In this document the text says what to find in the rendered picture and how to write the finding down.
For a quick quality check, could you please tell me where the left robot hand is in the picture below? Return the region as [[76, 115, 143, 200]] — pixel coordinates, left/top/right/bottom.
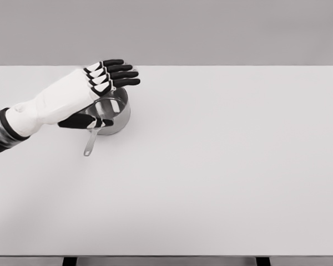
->
[[36, 58, 142, 129]]

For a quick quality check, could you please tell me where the steel pot with long handle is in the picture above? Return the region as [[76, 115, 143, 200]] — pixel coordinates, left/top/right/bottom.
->
[[77, 86, 132, 157]]

